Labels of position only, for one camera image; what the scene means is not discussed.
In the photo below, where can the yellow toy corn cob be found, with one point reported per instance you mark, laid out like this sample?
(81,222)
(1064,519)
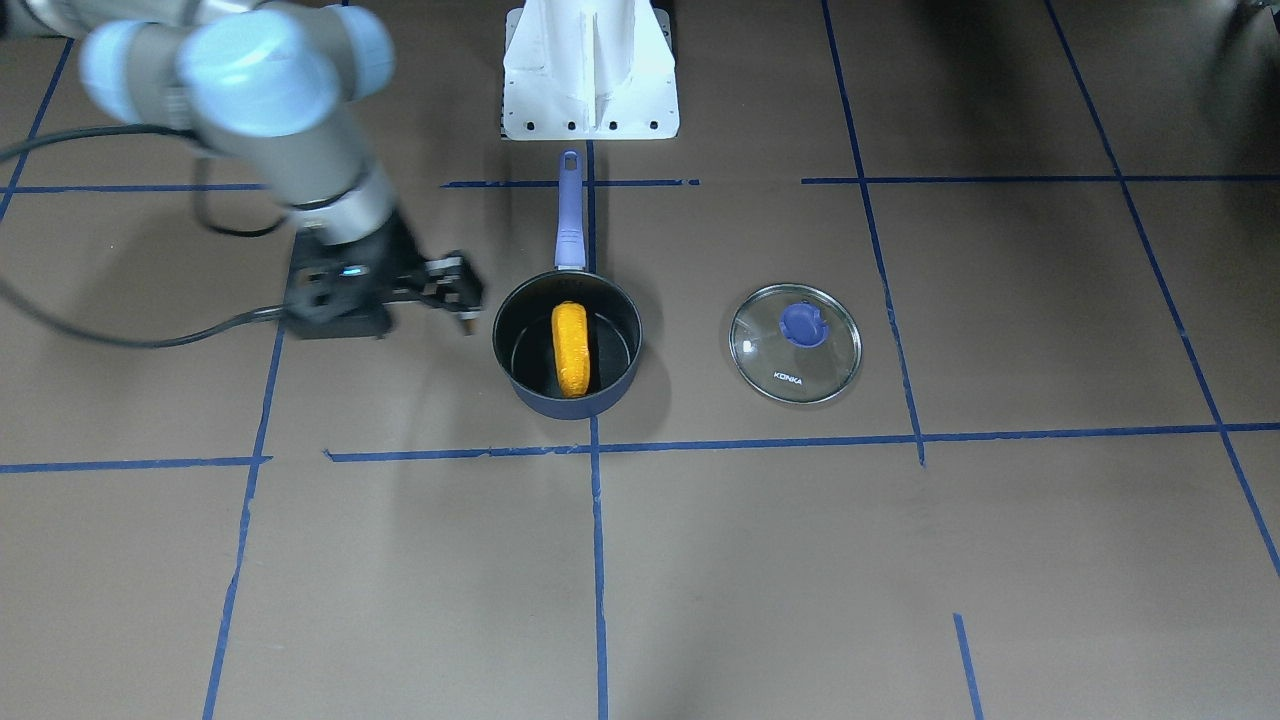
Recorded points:
(569,329)

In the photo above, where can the dark blue saucepan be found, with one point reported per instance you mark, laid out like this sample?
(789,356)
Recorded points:
(521,334)

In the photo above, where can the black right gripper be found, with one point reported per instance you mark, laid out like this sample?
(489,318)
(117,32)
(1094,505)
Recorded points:
(397,260)

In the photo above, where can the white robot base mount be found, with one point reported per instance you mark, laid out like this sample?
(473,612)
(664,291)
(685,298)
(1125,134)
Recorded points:
(590,71)

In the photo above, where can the glass pot lid blue knob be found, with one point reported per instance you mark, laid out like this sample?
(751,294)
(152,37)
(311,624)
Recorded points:
(795,344)

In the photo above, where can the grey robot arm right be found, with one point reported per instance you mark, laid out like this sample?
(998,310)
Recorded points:
(268,83)

